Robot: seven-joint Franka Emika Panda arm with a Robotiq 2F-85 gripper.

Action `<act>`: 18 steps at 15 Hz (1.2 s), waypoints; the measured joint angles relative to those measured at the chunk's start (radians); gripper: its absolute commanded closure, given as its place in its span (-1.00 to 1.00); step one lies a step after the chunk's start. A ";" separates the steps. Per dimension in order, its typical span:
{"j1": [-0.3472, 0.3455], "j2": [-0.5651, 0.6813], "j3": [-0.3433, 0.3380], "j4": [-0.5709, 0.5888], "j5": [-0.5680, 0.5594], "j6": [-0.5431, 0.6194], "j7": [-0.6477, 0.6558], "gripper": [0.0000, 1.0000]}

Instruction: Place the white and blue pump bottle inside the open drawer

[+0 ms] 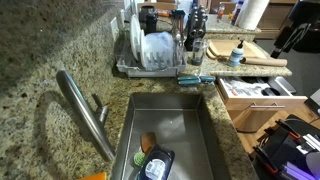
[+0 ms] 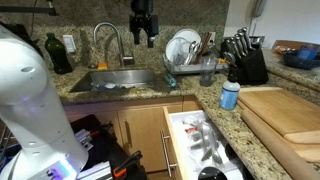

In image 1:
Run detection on dark dish soap bottle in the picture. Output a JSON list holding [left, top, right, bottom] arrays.
[[135, 143, 176, 180]]

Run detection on dark spray bottle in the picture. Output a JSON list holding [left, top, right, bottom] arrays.
[[231, 0, 244, 26]]

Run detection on white paper towel roll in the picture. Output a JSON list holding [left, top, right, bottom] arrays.
[[237, 0, 270, 31]]

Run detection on grey dish rack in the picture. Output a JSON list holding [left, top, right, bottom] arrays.
[[114, 33, 188, 78]]

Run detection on white drawer liner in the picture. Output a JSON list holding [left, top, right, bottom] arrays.
[[221, 77, 271, 98]]

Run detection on orange sponge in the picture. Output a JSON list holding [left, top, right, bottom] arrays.
[[79, 171, 108, 180]]

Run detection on metal drawer handle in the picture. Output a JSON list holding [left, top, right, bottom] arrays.
[[249, 103, 286, 110]]

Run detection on large white plate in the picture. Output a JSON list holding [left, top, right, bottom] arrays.
[[129, 13, 143, 63]]

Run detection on black robot cart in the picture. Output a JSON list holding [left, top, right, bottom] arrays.
[[251, 114, 320, 180]]

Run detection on wooden rolling pin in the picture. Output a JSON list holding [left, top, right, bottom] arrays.
[[240, 56, 288, 68]]

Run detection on white wall outlet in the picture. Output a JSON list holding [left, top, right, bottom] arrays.
[[109, 16, 120, 42]]

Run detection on white and blue pump bottle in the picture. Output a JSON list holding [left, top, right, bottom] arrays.
[[227, 39, 245, 68]]

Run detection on clear plastic container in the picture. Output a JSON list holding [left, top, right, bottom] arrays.
[[143, 31, 176, 72]]

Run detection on utensil caddy with utensils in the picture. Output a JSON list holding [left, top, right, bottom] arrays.
[[170, 9, 188, 64]]

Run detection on small white plate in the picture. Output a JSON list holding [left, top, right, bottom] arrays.
[[139, 29, 148, 69]]

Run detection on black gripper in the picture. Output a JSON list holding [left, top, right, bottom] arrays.
[[270, 0, 320, 59]]

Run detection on wooden background cabinet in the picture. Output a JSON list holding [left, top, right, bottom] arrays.
[[256, 2, 296, 39]]

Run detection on small wooden cutting board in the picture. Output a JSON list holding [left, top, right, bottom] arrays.
[[205, 46, 231, 62]]

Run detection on clear drinking glass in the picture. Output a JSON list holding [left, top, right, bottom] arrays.
[[190, 38, 208, 67]]

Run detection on open wooden drawer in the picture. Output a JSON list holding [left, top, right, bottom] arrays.
[[215, 75, 308, 113]]

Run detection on green scrubber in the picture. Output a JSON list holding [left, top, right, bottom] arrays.
[[133, 151, 148, 169]]

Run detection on orange black clamp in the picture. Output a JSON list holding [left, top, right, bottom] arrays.
[[275, 119, 301, 139], [254, 145, 279, 175]]

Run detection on steel kitchen faucet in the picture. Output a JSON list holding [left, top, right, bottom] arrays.
[[55, 69, 117, 163]]

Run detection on black knife block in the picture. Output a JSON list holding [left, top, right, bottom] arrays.
[[184, 4, 208, 52]]

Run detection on stainless steel sink basin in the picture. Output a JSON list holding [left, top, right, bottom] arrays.
[[110, 92, 231, 180]]

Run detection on large wooden cutting board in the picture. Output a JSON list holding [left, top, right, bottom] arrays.
[[208, 39, 268, 60]]

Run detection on black bin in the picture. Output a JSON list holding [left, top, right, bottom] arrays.
[[292, 23, 320, 53]]

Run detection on red capped bottle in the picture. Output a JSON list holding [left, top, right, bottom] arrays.
[[216, 1, 226, 23]]

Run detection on wooden base cabinet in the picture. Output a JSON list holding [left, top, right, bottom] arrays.
[[229, 109, 291, 134]]

